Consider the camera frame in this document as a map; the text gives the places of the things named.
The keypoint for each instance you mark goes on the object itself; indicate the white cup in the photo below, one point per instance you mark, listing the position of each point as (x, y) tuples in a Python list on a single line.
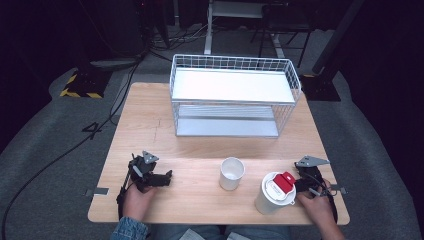
[(230, 176)]

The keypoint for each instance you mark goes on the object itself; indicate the grey tape piece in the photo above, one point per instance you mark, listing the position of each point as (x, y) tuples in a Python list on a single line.
[(341, 190), (100, 191)]

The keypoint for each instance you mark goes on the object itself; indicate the yellow black striped base plate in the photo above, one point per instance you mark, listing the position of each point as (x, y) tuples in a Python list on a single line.
[(85, 83)]

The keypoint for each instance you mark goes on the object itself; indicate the white metal desk frame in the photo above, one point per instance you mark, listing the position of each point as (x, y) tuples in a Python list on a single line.
[(208, 33)]

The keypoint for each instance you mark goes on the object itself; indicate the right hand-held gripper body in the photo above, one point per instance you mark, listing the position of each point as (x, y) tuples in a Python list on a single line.
[(313, 176)]

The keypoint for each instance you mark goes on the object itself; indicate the black pole stand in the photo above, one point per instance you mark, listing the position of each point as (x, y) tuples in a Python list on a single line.
[(320, 90)]

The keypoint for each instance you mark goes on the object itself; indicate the white tumbler with red lid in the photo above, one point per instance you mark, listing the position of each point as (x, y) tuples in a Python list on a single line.
[(271, 200)]

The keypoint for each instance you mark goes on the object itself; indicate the person's left hand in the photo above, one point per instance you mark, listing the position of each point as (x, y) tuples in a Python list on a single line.
[(135, 203)]

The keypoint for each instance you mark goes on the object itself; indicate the white paper sheet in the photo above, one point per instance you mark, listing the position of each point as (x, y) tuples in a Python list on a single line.
[(237, 236), (191, 235)]

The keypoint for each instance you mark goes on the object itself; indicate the black metal chair frame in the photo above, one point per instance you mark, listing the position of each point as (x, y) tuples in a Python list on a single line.
[(286, 20)]

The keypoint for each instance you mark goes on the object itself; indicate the person's right hand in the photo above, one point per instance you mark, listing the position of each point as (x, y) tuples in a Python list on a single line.
[(320, 208)]

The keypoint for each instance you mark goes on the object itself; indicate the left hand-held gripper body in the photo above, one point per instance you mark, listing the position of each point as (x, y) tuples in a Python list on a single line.
[(141, 170)]

